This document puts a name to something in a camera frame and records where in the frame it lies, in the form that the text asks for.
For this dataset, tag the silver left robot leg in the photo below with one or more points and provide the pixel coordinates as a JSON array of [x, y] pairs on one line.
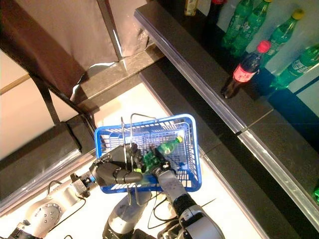
[[124, 216]]

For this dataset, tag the dark framed display cabinet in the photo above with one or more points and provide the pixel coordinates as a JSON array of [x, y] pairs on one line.
[[25, 112]]

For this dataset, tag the black metal shelving unit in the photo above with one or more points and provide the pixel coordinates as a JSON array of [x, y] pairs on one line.
[[189, 99]]

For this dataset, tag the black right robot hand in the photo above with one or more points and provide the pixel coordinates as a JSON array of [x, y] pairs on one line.
[[165, 168]]

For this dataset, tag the dark metal frame bar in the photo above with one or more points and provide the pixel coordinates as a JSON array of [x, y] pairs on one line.
[[111, 30]]

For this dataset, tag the brown fabric backdrop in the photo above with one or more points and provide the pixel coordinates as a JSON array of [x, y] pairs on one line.
[[49, 37]]

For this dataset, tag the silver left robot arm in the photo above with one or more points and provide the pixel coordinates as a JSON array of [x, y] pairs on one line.
[[45, 216]]

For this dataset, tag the blue plastic shopping basket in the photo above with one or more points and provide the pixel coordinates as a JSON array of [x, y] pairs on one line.
[[174, 149]]

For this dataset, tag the small lime green drink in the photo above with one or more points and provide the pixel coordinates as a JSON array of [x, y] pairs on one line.
[[137, 170]]

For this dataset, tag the small yellow tea bottle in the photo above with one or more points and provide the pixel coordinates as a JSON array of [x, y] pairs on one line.
[[191, 7]]

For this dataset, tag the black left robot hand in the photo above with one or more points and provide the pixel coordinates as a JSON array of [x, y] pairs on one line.
[[109, 169]]

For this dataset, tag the Coca-Cola bottle red cap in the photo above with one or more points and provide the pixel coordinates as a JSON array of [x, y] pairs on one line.
[[245, 71], [214, 15]]

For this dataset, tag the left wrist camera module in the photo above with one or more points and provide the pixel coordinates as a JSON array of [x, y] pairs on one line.
[[79, 184]]

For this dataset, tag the dark shelf board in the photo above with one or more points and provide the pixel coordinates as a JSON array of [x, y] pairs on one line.
[[199, 62], [286, 149]]

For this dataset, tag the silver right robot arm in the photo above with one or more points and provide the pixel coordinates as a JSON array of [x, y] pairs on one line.
[[189, 214]]

